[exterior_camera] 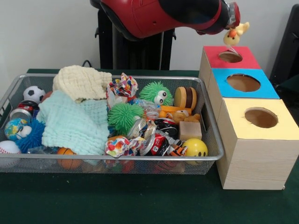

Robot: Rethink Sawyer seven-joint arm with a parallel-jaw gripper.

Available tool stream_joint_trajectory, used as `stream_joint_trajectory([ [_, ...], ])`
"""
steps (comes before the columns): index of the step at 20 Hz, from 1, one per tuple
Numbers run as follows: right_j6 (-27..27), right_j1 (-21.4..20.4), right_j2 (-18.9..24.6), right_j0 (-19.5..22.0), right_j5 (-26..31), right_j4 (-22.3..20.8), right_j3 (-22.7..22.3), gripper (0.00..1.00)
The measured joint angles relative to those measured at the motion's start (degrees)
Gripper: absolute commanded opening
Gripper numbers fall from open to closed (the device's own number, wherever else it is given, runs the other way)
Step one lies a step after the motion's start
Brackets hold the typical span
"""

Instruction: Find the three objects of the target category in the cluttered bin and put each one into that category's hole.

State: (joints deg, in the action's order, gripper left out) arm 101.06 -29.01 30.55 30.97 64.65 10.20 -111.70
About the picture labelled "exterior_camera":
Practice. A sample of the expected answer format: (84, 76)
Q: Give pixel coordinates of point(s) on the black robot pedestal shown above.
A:
(140, 53)

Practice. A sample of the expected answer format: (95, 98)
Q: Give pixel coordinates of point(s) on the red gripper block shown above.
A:
(236, 14)

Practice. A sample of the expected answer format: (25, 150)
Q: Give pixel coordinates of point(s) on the yellow plush duck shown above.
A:
(233, 37)

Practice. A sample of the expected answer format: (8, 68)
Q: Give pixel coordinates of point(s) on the plain wooden cube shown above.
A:
(190, 130)

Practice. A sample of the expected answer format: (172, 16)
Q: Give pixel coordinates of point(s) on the black chair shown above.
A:
(287, 46)

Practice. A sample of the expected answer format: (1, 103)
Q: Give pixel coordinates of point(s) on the pale mint muslin cloth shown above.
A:
(74, 123)

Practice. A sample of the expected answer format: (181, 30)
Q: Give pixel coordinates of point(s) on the small soccer ball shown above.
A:
(33, 93)

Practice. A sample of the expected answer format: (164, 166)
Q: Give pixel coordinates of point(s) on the small globe ball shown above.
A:
(12, 129)

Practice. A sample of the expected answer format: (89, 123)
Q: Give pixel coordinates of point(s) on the shallow clear mesh bin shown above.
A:
(35, 165)

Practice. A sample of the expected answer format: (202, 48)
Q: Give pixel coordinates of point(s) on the green spiky toy with eyes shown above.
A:
(149, 93)
(123, 116)

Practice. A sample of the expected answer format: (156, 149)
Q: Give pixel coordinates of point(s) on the blue spiky toy with eyes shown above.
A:
(32, 137)

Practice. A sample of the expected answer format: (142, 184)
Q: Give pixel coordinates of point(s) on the wooden toy hamburger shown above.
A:
(187, 96)

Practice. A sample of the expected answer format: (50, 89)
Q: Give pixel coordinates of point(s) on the wooden box with three holes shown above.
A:
(252, 163)

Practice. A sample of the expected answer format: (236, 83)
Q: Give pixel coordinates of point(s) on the dark green side-table cloth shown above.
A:
(289, 86)

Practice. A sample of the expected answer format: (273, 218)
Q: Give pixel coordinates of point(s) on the yellow smiley ball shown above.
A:
(195, 147)

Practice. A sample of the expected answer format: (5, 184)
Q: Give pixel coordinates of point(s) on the cream muslin cloth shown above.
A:
(74, 81)

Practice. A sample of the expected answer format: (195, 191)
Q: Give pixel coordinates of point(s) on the dark green table cloth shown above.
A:
(140, 205)

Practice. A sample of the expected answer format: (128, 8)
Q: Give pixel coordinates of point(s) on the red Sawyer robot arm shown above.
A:
(144, 16)

